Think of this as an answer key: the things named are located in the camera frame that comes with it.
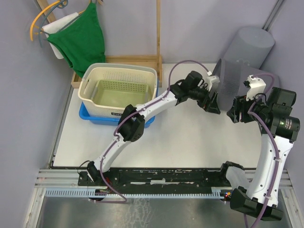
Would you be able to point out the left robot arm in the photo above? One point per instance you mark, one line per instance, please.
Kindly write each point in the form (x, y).
(131, 124)

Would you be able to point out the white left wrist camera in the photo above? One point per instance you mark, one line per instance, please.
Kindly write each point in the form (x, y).
(212, 81)

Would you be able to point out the wooden slanted post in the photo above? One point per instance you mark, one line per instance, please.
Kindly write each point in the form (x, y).
(46, 4)

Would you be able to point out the aluminium frame rail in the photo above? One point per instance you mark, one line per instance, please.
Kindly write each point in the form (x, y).
(69, 179)

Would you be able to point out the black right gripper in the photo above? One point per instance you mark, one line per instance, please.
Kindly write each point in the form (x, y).
(240, 103)

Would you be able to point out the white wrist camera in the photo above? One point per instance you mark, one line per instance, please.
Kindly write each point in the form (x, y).
(255, 86)
(212, 81)

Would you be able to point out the grey round plastic bin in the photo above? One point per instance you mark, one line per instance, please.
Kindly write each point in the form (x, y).
(250, 46)

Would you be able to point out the light blue cable duct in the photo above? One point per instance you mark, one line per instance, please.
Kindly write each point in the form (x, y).
(98, 193)

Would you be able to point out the wooden upright post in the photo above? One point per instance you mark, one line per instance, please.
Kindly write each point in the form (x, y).
(158, 26)

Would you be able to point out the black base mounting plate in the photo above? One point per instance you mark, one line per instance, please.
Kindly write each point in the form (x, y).
(165, 181)

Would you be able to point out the white towel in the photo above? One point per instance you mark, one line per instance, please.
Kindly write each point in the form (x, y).
(55, 26)

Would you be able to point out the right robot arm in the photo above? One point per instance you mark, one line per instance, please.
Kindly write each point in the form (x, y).
(259, 198)

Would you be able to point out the yellow clothes hanger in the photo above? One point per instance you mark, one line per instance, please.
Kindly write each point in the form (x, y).
(34, 31)

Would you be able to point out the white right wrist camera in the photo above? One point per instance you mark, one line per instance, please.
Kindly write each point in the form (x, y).
(255, 86)

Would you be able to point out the cream plastic basket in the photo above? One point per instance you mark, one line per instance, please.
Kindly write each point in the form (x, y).
(116, 72)

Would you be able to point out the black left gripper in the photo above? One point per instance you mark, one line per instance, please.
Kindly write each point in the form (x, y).
(204, 103)

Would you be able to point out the green cloth garment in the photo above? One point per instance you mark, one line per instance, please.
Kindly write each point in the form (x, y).
(82, 42)

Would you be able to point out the pale green plastic tray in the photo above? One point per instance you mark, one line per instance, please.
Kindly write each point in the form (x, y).
(120, 94)

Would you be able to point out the blue plastic tub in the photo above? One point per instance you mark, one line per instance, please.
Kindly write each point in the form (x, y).
(99, 120)

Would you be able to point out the grey slotted laundry basket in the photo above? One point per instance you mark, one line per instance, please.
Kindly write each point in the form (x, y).
(232, 76)

